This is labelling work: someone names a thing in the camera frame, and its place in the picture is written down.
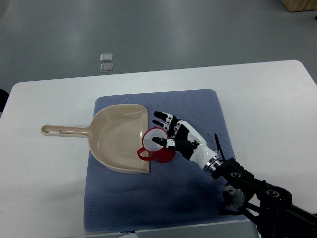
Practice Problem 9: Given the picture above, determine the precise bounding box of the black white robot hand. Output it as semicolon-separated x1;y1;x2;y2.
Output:
152;111;222;173

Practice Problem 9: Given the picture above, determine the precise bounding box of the red cup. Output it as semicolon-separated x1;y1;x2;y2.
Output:
137;127;175;163

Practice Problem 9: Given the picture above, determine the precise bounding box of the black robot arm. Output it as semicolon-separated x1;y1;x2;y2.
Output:
208;138;317;238

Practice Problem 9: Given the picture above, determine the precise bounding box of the beige plastic dustpan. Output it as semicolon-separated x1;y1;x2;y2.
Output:
41;104;150;174

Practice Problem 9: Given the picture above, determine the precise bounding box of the blue textured mat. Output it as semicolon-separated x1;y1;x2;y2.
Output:
84;89;245;232

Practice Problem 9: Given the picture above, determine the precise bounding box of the lower metal floor plate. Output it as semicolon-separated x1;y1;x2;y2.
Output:
100;62;113;72

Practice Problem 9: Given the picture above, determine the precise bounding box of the metal floor plate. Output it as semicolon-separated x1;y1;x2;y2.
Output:
100;62;113;72
100;53;113;62

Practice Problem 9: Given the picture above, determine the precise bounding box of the upper metal floor plate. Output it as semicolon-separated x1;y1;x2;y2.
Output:
100;53;113;62

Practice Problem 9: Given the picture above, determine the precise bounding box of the wooden box corner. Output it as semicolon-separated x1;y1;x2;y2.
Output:
281;0;317;12

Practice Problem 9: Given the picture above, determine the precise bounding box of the person in black jacket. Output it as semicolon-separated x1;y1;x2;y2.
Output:
0;89;9;113

